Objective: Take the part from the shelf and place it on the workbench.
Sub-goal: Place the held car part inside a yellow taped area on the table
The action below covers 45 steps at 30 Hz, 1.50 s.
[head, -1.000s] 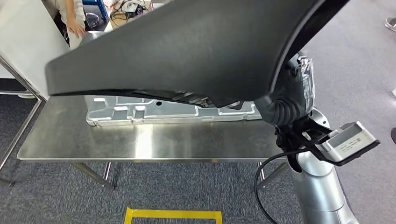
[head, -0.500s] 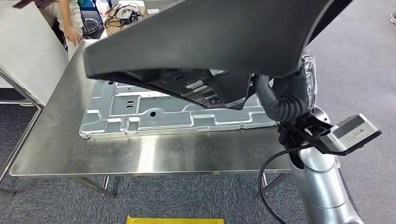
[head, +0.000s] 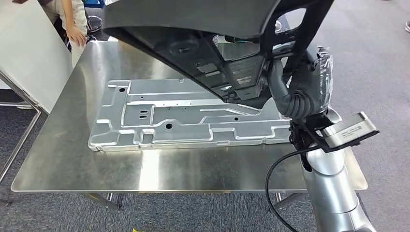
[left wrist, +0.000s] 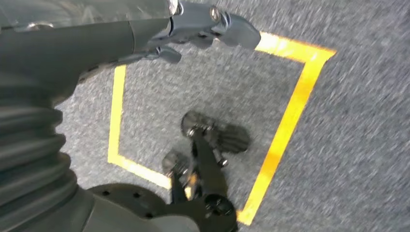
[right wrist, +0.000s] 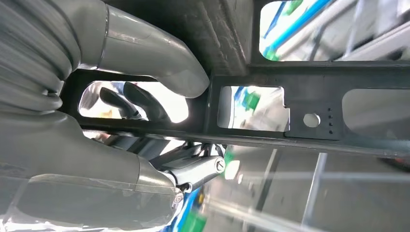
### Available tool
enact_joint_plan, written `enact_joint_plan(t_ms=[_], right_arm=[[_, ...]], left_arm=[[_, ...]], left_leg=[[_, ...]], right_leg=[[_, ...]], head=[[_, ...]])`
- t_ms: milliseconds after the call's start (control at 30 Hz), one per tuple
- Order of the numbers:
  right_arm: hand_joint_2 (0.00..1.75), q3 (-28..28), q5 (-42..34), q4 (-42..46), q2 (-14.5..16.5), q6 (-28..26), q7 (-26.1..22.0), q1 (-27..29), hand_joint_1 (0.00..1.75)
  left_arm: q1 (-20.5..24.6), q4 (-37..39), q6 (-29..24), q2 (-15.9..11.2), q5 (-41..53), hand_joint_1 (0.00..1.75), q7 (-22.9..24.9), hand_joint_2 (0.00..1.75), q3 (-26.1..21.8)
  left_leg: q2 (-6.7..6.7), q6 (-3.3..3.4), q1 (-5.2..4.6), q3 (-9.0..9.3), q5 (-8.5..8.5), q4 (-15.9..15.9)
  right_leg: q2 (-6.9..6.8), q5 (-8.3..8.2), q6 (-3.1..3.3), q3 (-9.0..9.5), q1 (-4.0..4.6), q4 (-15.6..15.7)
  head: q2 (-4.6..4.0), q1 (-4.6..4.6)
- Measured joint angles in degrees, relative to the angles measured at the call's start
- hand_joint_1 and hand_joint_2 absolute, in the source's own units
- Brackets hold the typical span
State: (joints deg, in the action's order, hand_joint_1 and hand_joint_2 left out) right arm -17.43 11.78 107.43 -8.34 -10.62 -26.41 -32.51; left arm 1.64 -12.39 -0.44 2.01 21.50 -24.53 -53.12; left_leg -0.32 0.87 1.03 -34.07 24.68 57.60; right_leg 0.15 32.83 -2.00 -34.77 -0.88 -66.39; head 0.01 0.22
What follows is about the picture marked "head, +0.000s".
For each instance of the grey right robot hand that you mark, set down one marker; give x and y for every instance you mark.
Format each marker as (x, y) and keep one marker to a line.
(312, 80)

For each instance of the person's hand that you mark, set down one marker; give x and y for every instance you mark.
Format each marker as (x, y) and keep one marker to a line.
(77, 36)

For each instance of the black plastic frame panel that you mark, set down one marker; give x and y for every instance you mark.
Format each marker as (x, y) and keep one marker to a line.
(192, 19)

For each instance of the stainless steel workbench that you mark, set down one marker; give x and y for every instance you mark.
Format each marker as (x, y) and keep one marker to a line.
(192, 173)

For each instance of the black round stool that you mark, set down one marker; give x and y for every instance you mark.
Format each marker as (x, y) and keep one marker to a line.
(94, 24)

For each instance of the white board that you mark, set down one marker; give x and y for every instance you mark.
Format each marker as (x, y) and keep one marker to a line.
(32, 57)

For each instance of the black bag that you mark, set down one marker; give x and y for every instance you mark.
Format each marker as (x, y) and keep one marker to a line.
(230, 39)

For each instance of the stamped grey metal plate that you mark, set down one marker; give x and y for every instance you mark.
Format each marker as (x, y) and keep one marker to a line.
(179, 134)

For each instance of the yellow floor tape square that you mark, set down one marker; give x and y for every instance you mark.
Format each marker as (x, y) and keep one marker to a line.
(139, 230)

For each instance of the blue metal frame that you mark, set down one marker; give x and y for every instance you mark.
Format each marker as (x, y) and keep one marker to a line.
(93, 3)

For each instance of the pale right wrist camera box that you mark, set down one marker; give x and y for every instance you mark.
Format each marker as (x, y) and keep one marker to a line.
(349, 131)

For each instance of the steel frame table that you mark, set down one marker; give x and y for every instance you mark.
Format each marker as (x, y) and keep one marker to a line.
(37, 110)

